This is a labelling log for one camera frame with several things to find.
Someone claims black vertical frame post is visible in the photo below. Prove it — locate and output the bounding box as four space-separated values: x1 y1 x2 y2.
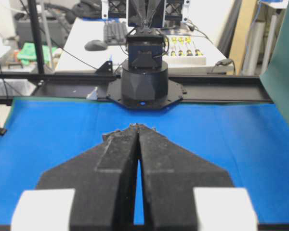
27 0 45 74

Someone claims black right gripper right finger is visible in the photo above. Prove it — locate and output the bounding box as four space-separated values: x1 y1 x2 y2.
133 124 258 231

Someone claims green board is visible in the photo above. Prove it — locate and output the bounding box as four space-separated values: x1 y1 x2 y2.
260 3 289 125

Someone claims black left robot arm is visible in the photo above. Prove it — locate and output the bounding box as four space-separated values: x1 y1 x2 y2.
106 0 184 109

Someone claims screwdriver set in tray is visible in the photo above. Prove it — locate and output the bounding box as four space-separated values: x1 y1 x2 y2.
163 35 207 65

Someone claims black aluminium frame rail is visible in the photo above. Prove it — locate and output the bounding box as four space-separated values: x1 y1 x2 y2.
0 73 272 110

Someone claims blue table cloth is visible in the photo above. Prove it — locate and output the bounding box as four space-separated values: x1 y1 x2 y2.
0 98 289 225

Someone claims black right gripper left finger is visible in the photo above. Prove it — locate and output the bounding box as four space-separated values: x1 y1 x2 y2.
11 127 138 231

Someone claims black keyboard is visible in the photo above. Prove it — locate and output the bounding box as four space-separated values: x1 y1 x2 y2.
104 22 128 46

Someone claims green cloth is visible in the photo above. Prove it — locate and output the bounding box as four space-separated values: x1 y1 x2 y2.
16 42 51 66

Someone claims black computer mouse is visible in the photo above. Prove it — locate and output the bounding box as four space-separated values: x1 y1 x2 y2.
84 39 108 51

